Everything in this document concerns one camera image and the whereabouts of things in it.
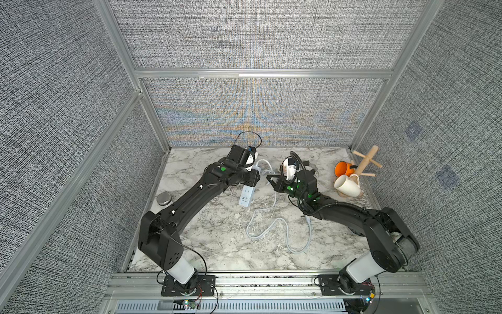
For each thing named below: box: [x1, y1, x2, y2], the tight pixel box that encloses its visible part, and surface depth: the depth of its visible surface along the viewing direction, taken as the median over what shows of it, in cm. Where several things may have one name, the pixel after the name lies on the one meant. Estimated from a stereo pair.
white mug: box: [334, 174, 361, 198], surface depth 94 cm
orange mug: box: [334, 160, 355, 178], surface depth 97 cm
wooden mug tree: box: [352, 145, 383, 178], surface depth 85 cm
